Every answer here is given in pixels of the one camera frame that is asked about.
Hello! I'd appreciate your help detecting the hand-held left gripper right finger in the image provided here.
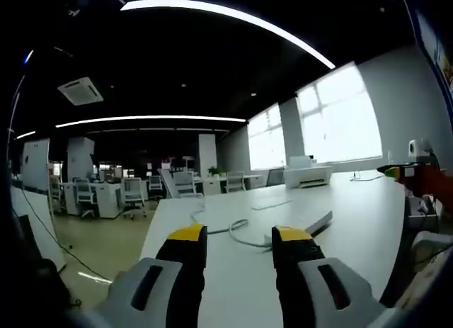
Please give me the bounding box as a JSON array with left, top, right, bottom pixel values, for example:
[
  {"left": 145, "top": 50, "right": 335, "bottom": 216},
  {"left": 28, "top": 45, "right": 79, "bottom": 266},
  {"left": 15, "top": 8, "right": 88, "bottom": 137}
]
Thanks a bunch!
[{"left": 270, "top": 225, "right": 403, "bottom": 328}]

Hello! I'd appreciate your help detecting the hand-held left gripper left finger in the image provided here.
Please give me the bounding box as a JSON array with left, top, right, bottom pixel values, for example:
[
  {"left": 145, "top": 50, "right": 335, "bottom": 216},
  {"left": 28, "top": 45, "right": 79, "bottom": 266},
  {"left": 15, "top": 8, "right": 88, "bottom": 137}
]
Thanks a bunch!
[{"left": 76, "top": 224, "right": 209, "bottom": 328}]

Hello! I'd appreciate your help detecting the white power strip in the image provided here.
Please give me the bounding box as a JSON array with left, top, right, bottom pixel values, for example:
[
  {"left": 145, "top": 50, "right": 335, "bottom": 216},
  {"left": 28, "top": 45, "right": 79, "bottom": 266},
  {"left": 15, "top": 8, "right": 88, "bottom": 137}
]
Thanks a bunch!
[{"left": 261, "top": 210, "right": 334, "bottom": 253}]

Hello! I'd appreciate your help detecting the grey power strip cable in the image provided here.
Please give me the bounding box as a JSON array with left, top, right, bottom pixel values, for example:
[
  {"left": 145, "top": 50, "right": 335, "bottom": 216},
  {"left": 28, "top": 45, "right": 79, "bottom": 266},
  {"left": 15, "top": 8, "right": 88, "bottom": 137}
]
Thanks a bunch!
[{"left": 189, "top": 196, "right": 273, "bottom": 253}]

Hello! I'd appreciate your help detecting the long ceiling light strip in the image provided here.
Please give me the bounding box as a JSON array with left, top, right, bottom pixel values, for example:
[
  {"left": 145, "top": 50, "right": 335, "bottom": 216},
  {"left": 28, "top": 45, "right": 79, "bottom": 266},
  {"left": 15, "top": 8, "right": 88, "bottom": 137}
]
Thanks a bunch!
[
  {"left": 55, "top": 115, "right": 247, "bottom": 129},
  {"left": 120, "top": 0, "right": 336, "bottom": 69}
]

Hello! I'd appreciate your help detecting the white equipment box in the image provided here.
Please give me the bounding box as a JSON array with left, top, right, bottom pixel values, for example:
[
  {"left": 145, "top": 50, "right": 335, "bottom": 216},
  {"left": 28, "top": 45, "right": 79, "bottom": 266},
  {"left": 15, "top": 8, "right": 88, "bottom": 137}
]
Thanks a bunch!
[{"left": 405, "top": 196, "right": 442, "bottom": 230}]

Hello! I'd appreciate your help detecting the white table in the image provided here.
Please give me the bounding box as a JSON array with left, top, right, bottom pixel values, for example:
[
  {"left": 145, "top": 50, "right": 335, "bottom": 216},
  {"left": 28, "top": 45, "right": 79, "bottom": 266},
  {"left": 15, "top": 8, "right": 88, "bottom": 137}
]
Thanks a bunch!
[{"left": 139, "top": 168, "right": 406, "bottom": 328}]

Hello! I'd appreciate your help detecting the white printer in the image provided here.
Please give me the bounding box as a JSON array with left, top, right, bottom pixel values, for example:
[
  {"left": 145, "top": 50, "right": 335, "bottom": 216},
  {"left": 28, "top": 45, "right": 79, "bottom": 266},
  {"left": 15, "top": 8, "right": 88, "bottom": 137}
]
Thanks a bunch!
[{"left": 282, "top": 164, "right": 333, "bottom": 190}]

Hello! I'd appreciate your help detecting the white plastic chair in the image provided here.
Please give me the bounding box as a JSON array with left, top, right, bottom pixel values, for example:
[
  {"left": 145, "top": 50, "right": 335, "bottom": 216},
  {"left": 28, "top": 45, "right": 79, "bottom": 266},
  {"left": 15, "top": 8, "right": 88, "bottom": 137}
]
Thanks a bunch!
[{"left": 412, "top": 230, "right": 453, "bottom": 268}]

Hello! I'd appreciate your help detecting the white flat paper sheet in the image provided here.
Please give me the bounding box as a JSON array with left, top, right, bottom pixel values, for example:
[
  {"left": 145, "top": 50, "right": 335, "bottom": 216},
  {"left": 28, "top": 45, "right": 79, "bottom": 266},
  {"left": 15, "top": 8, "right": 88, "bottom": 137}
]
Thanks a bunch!
[{"left": 251, "top": 196, "right": 294, "bottom": 211}]

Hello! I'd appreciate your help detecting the white office desk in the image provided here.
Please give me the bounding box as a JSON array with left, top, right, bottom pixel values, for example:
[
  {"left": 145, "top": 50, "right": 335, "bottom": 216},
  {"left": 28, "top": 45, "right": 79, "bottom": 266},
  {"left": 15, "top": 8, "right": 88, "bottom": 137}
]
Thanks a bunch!
[{"left": 97, "top": 182, "right": 125, "bottom": 218}]

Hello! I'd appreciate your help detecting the blue and white banner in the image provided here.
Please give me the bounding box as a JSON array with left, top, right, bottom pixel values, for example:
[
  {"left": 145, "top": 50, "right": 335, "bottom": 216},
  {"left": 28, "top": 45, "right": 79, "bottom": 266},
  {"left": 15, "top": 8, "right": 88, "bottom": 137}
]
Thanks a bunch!
[{"left": 412, "top": 7, "right": 453, "bottom": 95}]

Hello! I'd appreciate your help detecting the grey office chair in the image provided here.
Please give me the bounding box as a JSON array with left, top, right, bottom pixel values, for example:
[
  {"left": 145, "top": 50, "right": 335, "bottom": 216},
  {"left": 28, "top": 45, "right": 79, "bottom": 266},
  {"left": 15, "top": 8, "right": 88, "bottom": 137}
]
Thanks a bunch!
[{"left": 265, "top": 167, "right": 285, "bottom": 187}]

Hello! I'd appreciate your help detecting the group of white office chairs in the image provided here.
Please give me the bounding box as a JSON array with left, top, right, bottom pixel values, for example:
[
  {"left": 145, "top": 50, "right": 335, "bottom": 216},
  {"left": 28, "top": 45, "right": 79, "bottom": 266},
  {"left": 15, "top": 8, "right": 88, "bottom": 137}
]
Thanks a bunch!
[{"left": 49, "top": 170, "right": 247, "bottom": 221}]

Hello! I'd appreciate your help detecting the small bright window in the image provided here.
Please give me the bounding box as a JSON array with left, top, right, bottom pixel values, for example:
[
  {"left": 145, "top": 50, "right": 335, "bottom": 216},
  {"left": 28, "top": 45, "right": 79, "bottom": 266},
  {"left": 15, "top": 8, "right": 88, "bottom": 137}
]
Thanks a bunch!
[{"left": 247, "top": 104, "right": 287, "bottom": 171}]

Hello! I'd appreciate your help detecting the white partition panel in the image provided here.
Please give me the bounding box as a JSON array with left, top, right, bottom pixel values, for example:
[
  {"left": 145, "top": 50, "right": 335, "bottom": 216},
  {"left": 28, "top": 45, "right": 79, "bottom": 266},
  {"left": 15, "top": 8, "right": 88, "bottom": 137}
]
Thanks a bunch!
[{"left": 10, "top": 185, "right": 67, "bottom": 272}]

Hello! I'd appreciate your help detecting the white standing board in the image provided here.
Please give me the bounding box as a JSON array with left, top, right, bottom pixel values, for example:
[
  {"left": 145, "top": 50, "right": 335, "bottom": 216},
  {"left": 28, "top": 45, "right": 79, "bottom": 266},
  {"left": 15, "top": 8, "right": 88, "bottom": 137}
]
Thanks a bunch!
[{"left": 21, "top": 138, "right": 50, "bottom": 193}]

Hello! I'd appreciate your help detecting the ceiling air conditioner unit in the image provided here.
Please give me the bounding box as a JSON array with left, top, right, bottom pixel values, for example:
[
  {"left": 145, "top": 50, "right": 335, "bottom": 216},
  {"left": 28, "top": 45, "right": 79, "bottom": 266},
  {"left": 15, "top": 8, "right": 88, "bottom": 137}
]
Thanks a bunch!
[{"left": 57, "top": 79, "right": 105, "bottom": 106}]

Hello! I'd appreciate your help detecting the thin white cable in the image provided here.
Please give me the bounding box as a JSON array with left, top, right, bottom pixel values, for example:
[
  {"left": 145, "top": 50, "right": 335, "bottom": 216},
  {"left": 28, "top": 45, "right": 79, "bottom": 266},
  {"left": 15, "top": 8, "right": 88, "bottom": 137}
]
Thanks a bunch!
[{"left": 350, "top": 170, "right": 386, "bottom": 183}]

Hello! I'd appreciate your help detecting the black floor cable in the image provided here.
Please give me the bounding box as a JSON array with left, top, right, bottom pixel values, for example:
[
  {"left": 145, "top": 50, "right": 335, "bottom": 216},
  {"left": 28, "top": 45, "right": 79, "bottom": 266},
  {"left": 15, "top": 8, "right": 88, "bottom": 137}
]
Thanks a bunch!
[{"left": 21, "top": 186, "right": 114, "bottom": 283}]

